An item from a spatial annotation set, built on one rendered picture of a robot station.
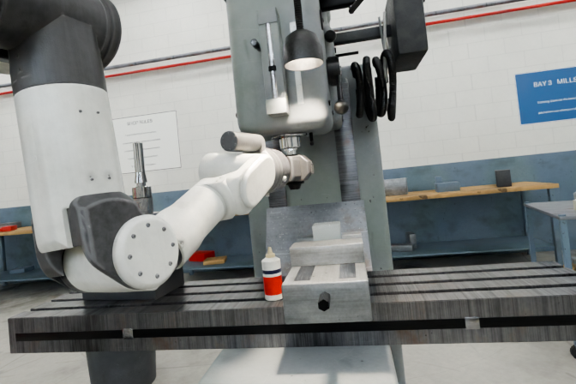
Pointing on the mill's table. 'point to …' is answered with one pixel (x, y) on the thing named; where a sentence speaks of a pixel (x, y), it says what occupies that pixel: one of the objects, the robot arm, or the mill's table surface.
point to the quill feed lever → (336, 83)
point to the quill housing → (239, 15)
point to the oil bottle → (272, 276)
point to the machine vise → (343, 296)
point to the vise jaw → (327, 252)
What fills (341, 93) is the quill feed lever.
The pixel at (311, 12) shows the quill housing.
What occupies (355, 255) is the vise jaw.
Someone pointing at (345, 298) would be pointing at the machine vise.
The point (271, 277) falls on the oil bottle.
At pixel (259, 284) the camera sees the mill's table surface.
